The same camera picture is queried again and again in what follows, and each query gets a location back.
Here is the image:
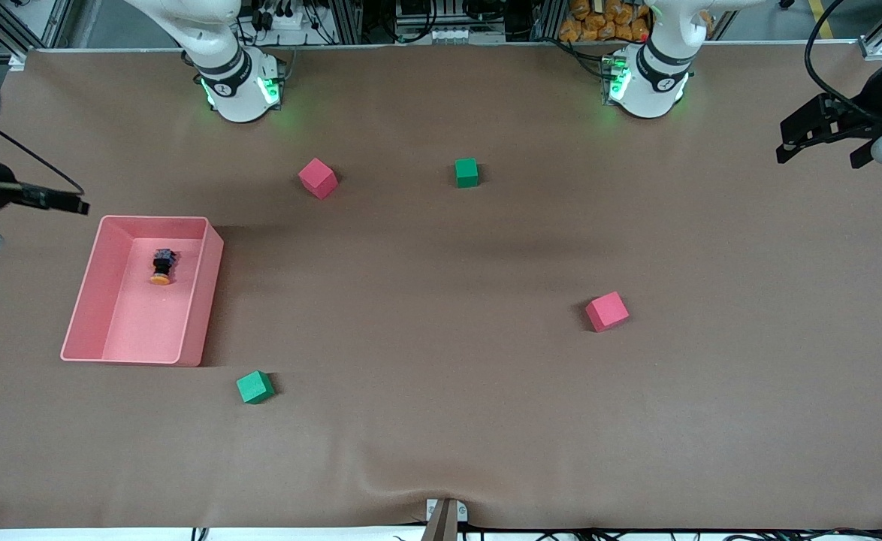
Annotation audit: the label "orange capped push button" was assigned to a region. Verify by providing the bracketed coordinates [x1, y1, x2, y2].
[150, 249, 178, 287]

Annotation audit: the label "yellow floor tape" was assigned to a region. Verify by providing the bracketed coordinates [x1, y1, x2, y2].
[808, 0, 837, 40]

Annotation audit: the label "pink plastic bin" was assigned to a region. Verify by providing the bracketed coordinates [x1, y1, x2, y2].
[60, 215, 225, 367]

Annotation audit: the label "orange snack bags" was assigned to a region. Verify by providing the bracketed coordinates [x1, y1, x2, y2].
[558, 0, 652, 44]

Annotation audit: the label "pink foam cube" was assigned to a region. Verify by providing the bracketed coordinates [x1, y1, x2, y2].
[585, 291, 630, 333]
[298, 157, 339, 201]

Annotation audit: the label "white power strip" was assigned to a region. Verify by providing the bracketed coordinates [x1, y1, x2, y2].
[259, 6, 305, 32]

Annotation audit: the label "brown table cover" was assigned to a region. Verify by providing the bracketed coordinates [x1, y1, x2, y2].
[0, 41, 882, 530]

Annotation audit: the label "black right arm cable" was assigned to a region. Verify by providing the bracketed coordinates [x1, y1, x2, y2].
[0, 124, 86, 196]

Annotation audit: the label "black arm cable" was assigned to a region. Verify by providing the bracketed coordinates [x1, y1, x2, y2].
[804, 0, 882, 125]
[0, 124, 86, 196]

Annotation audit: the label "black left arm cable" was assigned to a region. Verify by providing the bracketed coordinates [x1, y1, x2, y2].
[804, 0, 882, 125]

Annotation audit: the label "aluminium extrusion post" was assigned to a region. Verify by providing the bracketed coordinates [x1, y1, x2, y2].
[533, 0, 562, 42]
[332, 0, 363, 44]

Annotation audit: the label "brown angled post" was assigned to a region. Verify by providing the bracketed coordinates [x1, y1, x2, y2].
[420, 499, 459, 541]

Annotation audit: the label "metal clamp bracket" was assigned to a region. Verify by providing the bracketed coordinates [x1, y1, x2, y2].
[425, 498, 469, 524]

